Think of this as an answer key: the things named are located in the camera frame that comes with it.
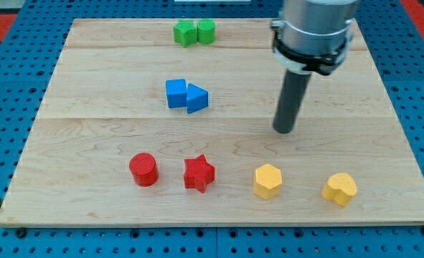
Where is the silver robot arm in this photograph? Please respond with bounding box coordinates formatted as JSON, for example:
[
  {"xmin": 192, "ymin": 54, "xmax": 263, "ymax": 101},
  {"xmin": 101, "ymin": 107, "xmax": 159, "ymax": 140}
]
[{"xmin": 270, "ymin": 0, "xmax": 359, "ymax": 75}]

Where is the blue triangle block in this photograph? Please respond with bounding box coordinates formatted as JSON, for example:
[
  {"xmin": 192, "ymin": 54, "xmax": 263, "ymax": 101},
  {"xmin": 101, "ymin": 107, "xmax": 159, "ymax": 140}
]
[{"xmin": 187, "ymin": 83, "xmax": 209, "ymax": 114}]

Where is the red star block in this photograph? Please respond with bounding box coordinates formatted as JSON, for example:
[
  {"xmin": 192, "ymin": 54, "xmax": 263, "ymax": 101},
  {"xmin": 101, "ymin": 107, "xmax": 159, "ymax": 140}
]
[{"xmin": 183, "ymin": 154, "xmax": 215, "ymax": 194}]

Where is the blue cube block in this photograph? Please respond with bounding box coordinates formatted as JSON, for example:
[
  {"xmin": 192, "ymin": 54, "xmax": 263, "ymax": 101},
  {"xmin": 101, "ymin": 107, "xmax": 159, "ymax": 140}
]
[{"xmin": 165, "ymin": 79, "xmax": 187, "ymax": 108}]

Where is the wooden board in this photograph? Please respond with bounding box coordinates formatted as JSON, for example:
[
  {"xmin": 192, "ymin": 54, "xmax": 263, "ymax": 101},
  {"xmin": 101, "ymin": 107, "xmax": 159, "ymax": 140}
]
[{"xmin": 0, "ymin": 19, "xmax": 424, "ymax": 228}]

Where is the yellow hexagon block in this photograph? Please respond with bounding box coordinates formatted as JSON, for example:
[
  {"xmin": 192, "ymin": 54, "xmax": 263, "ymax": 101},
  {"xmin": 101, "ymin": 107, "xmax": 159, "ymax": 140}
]
[{"xmin": 253, "ymin": 163, "xmax": 283, "ymax": 200}]

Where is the red cylinder block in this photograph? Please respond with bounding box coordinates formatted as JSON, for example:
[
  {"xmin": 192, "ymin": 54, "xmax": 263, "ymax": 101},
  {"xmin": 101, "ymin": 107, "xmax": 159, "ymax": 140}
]
[{"xmin": 128, "ymin": 153, "xmax": 159, "ymax": 187}]

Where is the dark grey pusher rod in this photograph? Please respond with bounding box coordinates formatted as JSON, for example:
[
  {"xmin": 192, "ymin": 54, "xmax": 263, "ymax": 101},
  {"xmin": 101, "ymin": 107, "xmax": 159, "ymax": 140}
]
[{"xmin": 273, "ymin": 70, "xmax": 311, "ymax": 134}]

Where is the green star block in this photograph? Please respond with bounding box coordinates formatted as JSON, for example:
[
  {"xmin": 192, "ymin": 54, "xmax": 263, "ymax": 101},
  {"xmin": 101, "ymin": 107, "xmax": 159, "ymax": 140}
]
[{"xmin": 173, "ymin": 19, "xmax": 197, "ymax": 47}]

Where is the green cylinder block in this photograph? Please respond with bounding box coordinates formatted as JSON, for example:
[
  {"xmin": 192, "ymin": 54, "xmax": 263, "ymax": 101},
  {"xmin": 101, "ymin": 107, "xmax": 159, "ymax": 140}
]
[{"xmin": 197, "ymin": 19, "xmax": 216, "ymax": 44}]

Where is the yellow heart block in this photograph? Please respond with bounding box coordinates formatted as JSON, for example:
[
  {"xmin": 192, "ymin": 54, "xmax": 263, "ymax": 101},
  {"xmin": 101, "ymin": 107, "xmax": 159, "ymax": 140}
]
[{"xmin": 321, "ymin": 172, "xmax": 358, "ymax": 206}]

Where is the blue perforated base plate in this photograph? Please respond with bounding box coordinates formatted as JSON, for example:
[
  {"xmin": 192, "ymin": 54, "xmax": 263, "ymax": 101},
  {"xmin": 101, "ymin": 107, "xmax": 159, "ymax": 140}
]
[{"xmin": 0, "ymin": 1, "xmax": 424, "ymax": 257}]

